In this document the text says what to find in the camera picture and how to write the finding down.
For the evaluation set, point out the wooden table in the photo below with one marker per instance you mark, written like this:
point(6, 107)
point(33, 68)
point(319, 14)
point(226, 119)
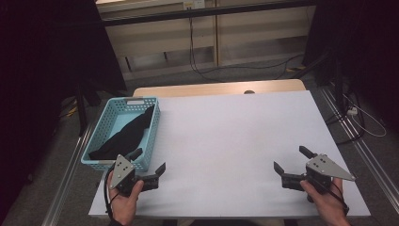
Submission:
point(219, 88)

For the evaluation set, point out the black garment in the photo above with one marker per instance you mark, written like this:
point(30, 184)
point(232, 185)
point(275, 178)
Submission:
point(128, 138)

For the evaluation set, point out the person's right hand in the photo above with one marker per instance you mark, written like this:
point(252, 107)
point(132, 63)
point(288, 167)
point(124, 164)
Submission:
point(329, 204)

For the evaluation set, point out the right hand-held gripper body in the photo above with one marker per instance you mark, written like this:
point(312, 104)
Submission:
point(323, 166)

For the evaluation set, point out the light blue plastic basket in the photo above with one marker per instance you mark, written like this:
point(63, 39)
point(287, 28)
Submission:
point(117, 116)

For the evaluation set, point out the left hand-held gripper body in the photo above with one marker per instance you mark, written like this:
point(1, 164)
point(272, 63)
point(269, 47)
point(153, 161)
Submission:
point(123, 171)

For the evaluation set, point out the large black curtain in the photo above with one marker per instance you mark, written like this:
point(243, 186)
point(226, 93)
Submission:
point(47, 62)

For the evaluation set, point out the white power adapter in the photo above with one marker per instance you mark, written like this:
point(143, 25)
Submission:
point(352, 111)

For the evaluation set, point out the black curtain with stand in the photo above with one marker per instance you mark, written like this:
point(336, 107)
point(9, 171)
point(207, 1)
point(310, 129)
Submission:
point(370, 47)

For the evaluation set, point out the beige shelf cabinet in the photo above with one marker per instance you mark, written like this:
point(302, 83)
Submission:
point(251, 31)

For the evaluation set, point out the person's left hand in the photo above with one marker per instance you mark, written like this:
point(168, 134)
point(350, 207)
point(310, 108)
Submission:
point(124, 207)

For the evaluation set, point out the black horizontal bar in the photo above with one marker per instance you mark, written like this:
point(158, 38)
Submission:
point(200, 12)

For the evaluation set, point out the metal floor rail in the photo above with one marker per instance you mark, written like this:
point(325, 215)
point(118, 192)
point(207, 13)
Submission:
point(360, 147)
point(67, 179)

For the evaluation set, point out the white wall socket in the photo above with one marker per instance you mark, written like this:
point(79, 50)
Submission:
point(194, 4)

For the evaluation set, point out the black stand leg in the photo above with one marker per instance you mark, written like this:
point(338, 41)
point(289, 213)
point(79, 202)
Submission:
point(82, 116)

